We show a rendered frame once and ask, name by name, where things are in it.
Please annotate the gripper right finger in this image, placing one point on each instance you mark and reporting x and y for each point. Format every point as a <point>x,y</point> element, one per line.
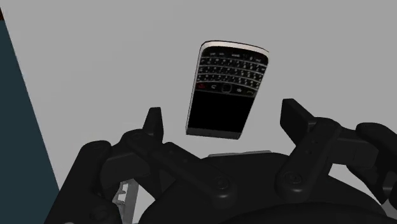
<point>313,145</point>

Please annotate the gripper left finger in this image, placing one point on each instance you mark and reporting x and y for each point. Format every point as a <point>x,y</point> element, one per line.
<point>173,159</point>

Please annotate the black keypad phone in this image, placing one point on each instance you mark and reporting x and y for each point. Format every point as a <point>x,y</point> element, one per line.
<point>226,93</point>

